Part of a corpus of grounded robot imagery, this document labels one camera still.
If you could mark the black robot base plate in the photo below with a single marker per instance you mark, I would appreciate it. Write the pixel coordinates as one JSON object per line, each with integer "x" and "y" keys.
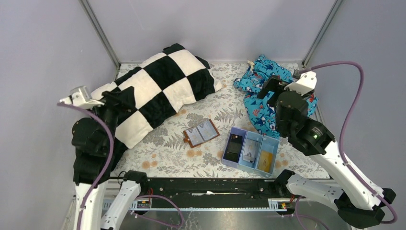
{"x": 171, "y": 190}

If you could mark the blue shark print cloth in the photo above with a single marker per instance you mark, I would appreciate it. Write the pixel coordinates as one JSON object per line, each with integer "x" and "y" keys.
{"x": 261, "y": 115}

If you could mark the slotted grey cable duct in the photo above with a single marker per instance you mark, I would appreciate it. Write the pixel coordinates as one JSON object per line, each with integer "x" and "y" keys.
{"x": 219, "y": 204}

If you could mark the purple blue card organizer box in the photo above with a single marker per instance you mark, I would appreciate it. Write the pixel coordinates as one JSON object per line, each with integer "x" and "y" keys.
{"x": 266, "y": 143}

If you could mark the black white checkered blanket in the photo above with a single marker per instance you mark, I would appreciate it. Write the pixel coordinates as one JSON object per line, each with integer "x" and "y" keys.
{"x": 157, "y": 89}

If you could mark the aluminium frame rails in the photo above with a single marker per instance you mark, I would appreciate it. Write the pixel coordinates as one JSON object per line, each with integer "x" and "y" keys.
{"x": 69, "y": 222}

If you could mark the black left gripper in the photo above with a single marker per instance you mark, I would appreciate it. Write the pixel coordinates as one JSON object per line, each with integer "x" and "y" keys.
{"x": 112, "y": 100}

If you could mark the grey credit card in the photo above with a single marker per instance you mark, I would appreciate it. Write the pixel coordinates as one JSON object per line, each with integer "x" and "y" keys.
{"x": 250, "y": 152}

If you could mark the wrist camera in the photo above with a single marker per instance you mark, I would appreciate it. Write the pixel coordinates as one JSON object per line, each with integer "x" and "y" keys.
{"x": 81, "y": 97}
{"x": 304, "y": 85}

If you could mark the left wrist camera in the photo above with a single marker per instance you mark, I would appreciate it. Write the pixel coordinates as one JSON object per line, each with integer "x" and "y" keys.
{"x": 81, "y": 97}

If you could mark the brown leather card holder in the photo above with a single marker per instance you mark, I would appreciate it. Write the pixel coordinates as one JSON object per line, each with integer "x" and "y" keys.
{"x": 200, "y": 133}

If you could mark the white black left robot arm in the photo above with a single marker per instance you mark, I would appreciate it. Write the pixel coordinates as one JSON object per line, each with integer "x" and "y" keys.
{"x": 94, "y": 142}

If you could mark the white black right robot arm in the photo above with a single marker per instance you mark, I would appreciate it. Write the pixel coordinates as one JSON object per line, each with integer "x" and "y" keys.
{"x": 356, "y": 199}

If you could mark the floral patterned table mat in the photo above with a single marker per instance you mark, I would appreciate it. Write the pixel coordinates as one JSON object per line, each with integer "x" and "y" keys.
{"x": 163, "y": 153}

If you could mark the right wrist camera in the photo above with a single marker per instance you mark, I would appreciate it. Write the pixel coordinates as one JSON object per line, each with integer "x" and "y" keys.
{"x": 304, "y": 85}

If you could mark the gold credit card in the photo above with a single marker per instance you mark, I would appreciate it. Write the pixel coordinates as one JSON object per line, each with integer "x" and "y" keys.
{"x": 265, "y": 160}

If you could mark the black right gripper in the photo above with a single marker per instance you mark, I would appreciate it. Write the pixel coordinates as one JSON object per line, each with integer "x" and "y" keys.
{"x": 272, "y": 88}

